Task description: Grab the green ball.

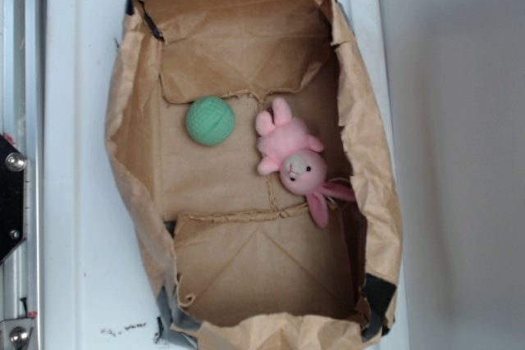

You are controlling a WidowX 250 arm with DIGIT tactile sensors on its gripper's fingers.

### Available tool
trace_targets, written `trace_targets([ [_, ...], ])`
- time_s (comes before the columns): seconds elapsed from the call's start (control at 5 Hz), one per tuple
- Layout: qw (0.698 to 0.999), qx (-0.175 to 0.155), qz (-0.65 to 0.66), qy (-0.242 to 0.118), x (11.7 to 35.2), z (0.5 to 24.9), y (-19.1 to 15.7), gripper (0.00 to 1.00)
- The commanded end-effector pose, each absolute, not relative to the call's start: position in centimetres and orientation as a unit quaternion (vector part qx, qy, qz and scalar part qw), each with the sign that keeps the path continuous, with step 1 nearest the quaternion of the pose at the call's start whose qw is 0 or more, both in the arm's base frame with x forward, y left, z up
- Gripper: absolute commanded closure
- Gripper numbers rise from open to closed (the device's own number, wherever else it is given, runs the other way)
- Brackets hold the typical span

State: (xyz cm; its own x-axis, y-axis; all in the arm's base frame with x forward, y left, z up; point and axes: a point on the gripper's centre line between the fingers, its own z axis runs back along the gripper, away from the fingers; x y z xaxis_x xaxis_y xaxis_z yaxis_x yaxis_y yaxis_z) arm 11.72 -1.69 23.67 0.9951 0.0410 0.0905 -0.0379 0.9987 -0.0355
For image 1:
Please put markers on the green textured ball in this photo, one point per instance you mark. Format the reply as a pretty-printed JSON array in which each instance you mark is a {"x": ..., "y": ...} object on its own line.
[{"x": 210, "y": 121}]

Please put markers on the pink plush bunny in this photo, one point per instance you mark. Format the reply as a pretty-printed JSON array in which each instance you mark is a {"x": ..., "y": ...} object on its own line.
[{"x": 288, "y": 148}]

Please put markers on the brown paper lined box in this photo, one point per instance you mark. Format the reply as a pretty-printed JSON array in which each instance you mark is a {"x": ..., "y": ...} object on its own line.
[{"x": 234, "y": 259}]

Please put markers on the white plastic tray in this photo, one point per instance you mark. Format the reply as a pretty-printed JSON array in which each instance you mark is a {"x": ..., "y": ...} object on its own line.
[{"x": 95, "y": 281}]

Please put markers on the black mounting bracket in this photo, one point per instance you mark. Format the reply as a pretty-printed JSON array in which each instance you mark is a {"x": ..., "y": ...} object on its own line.
[{"x": 13, "y": 221}]

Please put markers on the aluminium frame rail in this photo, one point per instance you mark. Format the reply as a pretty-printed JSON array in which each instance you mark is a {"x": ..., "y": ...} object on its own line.
[{"x": 22, "y": 81}]

